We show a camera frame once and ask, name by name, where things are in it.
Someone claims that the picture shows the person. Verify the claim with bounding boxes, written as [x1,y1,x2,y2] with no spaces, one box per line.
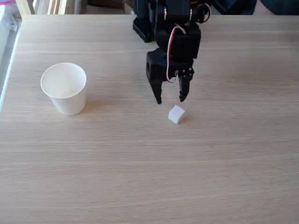
[210,0,299,16]

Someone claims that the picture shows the cardboard box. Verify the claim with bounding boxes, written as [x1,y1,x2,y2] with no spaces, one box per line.
[86,0,135,15]

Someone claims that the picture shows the white paper cup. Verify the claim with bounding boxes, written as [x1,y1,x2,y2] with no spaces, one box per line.
[40,62,88,116]

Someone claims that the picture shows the clear plastic bag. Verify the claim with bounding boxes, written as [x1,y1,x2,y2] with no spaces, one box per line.
[0,0,23,33]

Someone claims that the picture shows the white red servo cable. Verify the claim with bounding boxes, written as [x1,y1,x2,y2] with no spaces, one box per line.
[166,25,188,84]

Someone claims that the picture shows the white block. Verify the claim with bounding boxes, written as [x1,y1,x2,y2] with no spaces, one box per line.
[168,105,186,125]

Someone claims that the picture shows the wooden chair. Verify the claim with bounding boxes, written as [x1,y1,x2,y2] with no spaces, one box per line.
[15,0,79,16]

